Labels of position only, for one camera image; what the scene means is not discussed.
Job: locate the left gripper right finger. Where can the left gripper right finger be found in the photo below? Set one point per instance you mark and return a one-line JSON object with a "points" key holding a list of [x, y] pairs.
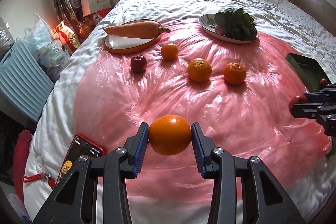
{"points": [[264, 199]]}

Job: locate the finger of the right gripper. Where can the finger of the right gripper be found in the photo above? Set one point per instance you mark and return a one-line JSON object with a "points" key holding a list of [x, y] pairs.
{"points": [[324, 96], [312, 110]]}

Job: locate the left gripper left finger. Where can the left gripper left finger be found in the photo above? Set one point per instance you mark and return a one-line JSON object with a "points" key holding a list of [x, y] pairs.
{"points": [[74, 199]]}

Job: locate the small orange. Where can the small orange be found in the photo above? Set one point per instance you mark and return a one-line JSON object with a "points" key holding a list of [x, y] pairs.
{"points": [[169, 51]]}

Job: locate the dark red apple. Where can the dark red apple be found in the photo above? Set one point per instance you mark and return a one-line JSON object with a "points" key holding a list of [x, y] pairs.
{"points": [[138, 64]]}

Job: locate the green tray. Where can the green tray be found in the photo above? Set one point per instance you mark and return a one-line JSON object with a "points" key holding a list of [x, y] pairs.
{"points": [[308, 70]]}

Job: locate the smartphone red case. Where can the smartphone red case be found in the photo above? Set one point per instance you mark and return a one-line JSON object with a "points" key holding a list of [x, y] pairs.
{"points": [[78, 147]]}

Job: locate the pink plastic sheet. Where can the pink plastic sheet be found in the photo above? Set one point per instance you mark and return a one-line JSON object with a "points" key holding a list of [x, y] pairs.
{"points": [[250, 119]]}

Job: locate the red cloth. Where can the red cloth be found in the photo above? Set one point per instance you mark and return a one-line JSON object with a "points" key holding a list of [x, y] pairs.
{"points": [[20, 155]]}

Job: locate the wooden headboard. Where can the wooden headboard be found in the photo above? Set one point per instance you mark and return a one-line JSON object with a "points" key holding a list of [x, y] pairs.
{"points": [[320, 10]]}

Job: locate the green leafy vegetable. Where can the green leafy vegetable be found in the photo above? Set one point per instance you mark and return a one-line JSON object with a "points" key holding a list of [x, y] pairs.
{"points": [[236, 24]]}

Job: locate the light blue suitcase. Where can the light blue suitcase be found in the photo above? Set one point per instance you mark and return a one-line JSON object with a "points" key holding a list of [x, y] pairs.
{"points": [[23, 82]]}

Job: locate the silver plate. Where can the silver plate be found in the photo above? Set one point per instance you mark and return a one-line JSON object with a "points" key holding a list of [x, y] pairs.
{"points": [[207, 23]]}

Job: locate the white bed quilt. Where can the white bed quilt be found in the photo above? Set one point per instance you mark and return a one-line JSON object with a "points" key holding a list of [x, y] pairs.
{"points": [[277, 18]]}

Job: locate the orange rimmed white plate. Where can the orange rimmed white plate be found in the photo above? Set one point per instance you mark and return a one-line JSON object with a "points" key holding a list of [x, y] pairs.
{"points": [[122, 45]]}

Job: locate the clear plastic bags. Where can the clear plastic bags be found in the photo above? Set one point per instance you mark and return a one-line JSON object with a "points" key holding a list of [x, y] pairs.
{"points": [[46, 50]]}

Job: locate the red rice bag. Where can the red rice bag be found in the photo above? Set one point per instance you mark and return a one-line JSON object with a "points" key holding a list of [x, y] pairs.
{"points": [[67, 37]]}

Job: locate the oil bottle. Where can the oil bottle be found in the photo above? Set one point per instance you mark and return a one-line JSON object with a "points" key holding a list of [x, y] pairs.
{"points": [[83, 30]]}

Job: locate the large carrot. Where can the large carrot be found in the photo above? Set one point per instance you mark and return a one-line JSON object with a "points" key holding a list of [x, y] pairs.
{"points": [[143, 30]]}

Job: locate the red plush toy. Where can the red plush toy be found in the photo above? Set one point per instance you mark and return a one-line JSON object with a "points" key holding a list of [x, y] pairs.
{"points": [[97, 17]]}

